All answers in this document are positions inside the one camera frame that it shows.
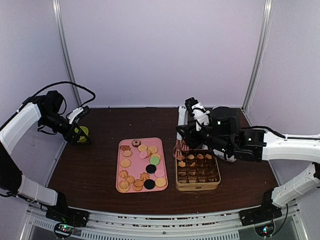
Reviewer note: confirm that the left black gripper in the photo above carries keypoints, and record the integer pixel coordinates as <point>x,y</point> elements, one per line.
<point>72,140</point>

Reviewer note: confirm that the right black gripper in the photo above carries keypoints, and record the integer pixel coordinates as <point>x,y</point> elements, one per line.
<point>189,135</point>

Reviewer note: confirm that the metal serving tongs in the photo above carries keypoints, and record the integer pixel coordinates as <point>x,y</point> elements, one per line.
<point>180,145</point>

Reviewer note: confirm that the leaf cookie second row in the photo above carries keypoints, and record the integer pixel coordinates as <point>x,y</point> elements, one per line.
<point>181,164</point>

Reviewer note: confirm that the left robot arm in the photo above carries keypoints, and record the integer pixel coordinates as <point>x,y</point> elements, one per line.
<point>28,142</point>

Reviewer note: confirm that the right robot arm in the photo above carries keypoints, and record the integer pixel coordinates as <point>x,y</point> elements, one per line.
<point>219,130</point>

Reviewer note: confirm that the green plastic bowl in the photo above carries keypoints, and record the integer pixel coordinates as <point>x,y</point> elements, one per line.
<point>83,139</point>

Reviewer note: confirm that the beige round biscuit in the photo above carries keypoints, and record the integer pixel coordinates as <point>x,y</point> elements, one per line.
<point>153,149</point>
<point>125,163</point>
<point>156,155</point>
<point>142,148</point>

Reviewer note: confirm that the green sandwich cookie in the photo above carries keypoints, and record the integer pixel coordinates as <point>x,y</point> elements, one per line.
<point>154,160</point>

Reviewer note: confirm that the silver tin lid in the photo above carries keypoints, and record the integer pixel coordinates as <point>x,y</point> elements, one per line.
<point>224,157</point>

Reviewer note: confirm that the gold cookie tin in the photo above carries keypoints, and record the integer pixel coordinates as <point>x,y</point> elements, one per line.
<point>198,175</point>

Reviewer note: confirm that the beige round biscuit top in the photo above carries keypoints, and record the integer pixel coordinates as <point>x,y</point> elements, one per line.
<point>142,148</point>

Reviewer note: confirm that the pink sandwich cookie upper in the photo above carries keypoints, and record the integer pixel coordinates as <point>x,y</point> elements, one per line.
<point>143,154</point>

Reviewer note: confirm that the pink sandwich cookie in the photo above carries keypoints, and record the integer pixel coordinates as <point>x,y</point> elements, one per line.
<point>159,173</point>
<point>143,154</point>

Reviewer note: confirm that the pink sandwich cookie lower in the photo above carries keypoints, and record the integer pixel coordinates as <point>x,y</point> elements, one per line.
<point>159,173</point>

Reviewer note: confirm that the chocolate sprinkle donut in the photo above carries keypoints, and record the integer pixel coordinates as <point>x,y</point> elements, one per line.
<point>136,143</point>

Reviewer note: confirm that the black sandwich cookie upper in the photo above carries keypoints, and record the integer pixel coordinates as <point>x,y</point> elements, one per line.
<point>151,169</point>

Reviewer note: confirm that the black sandwich cookie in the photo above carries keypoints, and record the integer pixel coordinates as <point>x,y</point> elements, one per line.
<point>151,169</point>
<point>149,184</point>

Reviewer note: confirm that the pink plastic tray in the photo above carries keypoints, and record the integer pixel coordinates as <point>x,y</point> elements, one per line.
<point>138,165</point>

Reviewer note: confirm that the beige round biscuit corner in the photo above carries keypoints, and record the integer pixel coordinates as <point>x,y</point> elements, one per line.
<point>160,182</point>

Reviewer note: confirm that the beige round biscuit left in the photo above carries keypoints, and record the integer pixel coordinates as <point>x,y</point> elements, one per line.
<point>125,163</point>

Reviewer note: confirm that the star butter cookie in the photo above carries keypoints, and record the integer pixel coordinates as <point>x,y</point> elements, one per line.
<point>144,176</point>

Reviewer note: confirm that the black sandwich cookie lower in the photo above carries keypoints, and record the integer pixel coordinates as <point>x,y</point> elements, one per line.
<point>149,184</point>

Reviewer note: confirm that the plain round cookie bottom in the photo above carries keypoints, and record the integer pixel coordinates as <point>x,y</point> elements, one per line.
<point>138,185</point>

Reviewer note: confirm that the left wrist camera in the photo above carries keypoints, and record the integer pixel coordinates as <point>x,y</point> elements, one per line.
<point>77,113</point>

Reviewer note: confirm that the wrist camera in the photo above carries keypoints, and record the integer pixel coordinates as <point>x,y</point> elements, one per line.
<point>197,111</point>
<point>77,113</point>

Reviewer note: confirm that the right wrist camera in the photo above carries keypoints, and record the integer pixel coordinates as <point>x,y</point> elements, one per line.
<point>197,111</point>

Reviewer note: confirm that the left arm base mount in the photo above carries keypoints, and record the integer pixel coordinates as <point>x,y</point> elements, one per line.
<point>67,223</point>

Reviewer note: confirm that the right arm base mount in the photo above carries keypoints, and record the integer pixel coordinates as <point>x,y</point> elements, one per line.
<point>262,219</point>

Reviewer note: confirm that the left aluminium frame post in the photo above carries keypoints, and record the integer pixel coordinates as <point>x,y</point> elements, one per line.
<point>63,42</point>

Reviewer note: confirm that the aluminium frame post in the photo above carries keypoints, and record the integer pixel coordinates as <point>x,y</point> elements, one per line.
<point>63,42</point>
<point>261,47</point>

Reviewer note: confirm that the right aluminium frame post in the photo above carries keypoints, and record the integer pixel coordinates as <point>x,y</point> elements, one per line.
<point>261,47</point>

